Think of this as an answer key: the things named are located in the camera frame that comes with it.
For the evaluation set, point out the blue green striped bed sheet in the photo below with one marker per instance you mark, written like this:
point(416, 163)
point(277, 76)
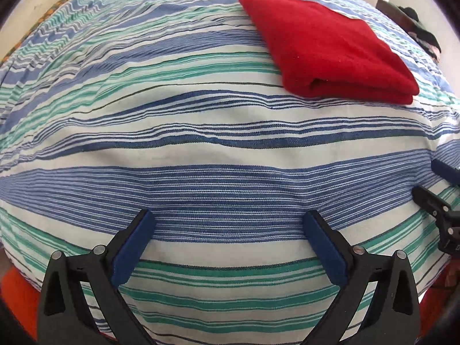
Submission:
point(201, 143)

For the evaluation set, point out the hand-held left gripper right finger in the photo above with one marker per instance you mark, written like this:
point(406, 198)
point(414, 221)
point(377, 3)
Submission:
point(329, 249)

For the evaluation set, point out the orange fuzzy cloth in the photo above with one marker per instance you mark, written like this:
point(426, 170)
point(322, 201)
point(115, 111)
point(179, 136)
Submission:
point(18, 302)

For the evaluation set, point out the dark wooden furniture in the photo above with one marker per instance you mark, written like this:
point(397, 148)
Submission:
point(386, 5)

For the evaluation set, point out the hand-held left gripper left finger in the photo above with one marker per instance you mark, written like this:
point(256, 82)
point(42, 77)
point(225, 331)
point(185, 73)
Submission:
point(133, 248)

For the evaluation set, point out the pile of dark clothes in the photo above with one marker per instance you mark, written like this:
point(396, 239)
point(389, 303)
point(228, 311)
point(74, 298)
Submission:
point(422, 30)

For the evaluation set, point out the orange green patterned cloth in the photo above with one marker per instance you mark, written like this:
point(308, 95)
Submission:
point(54, 10)

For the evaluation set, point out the red sweater with white figure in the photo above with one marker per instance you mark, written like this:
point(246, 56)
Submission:
point(334, 46)

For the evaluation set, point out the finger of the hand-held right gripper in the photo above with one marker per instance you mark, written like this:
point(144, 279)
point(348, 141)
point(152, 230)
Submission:
point(431, 201)
point(445, 170)

